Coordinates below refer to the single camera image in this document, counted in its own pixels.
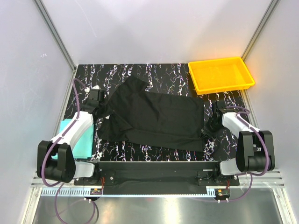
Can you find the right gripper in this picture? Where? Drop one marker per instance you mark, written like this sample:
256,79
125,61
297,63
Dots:
210,120

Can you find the folded teal t shirt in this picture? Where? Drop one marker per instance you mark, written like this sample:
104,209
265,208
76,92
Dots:
84,146

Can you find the aluminium frame post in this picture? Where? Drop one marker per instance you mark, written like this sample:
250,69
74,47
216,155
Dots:
262,24
54,32

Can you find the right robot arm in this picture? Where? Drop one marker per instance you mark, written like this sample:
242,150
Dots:
255,148

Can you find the right aluminium frame post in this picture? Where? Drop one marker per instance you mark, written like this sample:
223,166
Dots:
262,24

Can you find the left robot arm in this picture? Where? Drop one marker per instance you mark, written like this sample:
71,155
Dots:
55,160

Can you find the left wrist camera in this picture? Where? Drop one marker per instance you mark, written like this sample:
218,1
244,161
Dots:
88,89

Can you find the yellow plastic tray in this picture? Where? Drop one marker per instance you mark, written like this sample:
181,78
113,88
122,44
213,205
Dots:
220,75

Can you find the black marble pattern mat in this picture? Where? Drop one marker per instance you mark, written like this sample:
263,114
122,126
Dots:
167,78

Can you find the white slotted cable duct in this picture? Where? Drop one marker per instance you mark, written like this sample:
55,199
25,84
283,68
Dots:
130,192

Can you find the black t shirt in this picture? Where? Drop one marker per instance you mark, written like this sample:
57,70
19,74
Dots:
154,119

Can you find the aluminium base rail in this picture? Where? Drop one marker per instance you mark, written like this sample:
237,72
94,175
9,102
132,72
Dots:
272,180

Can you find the left aluminium frame post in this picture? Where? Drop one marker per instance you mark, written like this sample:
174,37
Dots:
54,32

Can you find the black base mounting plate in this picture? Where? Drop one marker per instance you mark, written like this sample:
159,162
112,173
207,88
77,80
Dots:
202,173

